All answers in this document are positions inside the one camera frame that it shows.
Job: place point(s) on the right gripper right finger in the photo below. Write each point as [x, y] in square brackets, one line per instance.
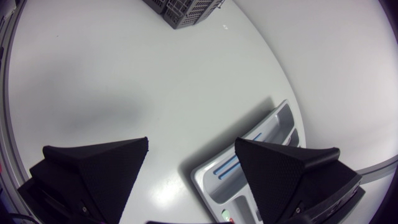
[280, 180]

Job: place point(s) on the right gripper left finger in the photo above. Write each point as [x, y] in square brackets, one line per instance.
[102, 174]

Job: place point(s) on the grey cutlery tray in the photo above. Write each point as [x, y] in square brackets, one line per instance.
[217, 189]

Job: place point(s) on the grey cutlery basket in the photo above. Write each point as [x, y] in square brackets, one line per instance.
[186, 12]

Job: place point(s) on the blue chopstick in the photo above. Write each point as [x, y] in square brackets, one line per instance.
[225, 164]
[229, 171]

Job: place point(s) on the pale plastic spoon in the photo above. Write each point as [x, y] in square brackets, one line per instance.
[226, 214]

